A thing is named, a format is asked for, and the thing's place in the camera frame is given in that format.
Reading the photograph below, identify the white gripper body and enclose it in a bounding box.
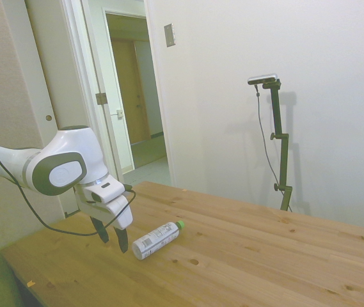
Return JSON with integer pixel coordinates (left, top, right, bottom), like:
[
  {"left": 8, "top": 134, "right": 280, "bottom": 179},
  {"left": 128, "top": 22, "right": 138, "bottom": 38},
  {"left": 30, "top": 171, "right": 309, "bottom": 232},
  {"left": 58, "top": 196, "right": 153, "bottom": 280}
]
[{"left": 74, "top": 185, "right": 134, "bottom": 231}]

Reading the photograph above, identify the beige wooden door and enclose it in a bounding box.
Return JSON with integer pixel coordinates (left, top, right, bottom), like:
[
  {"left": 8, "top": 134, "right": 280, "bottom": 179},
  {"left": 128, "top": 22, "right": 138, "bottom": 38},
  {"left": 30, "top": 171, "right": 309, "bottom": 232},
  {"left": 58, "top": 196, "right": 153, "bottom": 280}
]
[{"left": 24, "top": 0, "right": 88, "bottom": 219}]

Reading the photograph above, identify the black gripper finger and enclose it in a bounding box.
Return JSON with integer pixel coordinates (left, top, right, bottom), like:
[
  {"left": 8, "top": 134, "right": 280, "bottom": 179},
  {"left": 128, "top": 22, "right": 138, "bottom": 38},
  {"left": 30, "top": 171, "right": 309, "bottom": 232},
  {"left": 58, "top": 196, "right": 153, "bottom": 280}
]
[
  {"left": 112, "top": 224, "right": 129, "bottom": 254},
  {"left": 89, "top": 216, "right": 110, "bottom": 244}
]

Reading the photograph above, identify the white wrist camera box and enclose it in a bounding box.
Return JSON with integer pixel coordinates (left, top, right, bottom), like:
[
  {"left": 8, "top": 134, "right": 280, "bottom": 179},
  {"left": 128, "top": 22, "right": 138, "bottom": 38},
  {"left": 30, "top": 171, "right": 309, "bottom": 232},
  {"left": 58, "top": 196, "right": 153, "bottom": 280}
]
[{"left": 83, "top": 177, "right": 127, "bottom": 203}]

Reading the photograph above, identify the brown hallway door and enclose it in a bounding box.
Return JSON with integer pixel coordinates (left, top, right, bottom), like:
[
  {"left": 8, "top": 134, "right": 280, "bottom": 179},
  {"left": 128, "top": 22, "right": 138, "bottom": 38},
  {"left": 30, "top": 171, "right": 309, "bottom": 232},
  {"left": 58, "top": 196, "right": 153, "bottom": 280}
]
[{"left": 111, "top": 38, "right": 152, "bottom": 143}]

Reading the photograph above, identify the white door frame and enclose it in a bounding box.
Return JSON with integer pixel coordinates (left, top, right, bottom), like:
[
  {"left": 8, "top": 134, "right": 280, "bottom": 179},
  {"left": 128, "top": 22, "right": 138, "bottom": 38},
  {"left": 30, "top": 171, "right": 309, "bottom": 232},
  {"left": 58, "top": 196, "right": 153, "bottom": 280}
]
[{"left": 61, "top": 0, "right": 178, "bottom": 188}]

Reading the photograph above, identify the black jointed camera stand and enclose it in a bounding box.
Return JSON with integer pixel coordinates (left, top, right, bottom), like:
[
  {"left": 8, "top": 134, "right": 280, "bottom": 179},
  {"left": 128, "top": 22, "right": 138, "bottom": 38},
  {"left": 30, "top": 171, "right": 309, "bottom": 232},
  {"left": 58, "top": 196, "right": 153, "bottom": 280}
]
[{"left": 261, "top": 81, "right": 294, "bottom": 212}]

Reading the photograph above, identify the clear bottle with green cap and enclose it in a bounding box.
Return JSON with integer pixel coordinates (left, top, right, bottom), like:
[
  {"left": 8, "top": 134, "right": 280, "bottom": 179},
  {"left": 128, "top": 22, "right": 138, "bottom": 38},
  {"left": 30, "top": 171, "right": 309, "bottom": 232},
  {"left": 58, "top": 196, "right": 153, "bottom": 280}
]
[{"left": 132, "top": 219, "right": 187, "bottom": 261}]

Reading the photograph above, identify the grey wall switch plate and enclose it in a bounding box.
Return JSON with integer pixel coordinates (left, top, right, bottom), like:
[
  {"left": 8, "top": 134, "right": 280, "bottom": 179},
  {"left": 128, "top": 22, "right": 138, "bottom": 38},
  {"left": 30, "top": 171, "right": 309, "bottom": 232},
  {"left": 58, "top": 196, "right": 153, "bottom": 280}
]
[{"left": 163, "top": 22, "right": 177, "bottom": 48}]

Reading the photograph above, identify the grey exterior camera bar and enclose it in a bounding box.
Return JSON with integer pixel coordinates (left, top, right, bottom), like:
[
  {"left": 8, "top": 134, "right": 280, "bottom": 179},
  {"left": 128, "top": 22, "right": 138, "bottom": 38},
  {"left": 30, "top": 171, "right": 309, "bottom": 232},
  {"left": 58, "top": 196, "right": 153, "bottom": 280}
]
[{"left": 247, "top": 73, "right": 279, "bottom": 86}]

